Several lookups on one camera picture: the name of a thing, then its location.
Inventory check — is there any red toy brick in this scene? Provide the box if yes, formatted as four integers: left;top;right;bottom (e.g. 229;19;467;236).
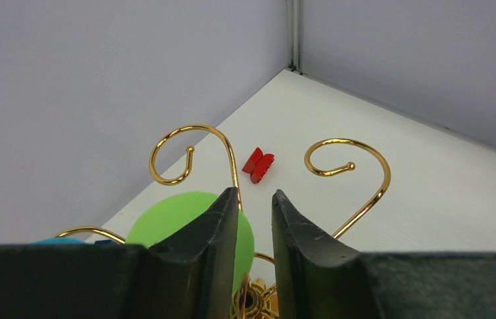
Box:
242;148;275;184

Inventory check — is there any blue toy brick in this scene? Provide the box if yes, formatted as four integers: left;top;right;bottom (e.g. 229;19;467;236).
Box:
94;239;117;245

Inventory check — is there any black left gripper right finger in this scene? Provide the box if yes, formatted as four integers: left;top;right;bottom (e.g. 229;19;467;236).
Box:
272;190;496;318

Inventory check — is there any green plastic wine glass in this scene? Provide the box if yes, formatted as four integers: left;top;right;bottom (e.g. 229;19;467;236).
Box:
125;191;254;292

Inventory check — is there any blue plastic wine glass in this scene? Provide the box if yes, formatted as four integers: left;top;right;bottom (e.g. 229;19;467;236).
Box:
32;237;87;245

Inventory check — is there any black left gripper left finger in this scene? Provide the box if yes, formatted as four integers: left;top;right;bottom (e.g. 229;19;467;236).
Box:
0;187;238;318

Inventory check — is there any gold wire glass rack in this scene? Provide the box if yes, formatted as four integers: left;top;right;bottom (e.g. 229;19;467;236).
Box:
58;124;391;318

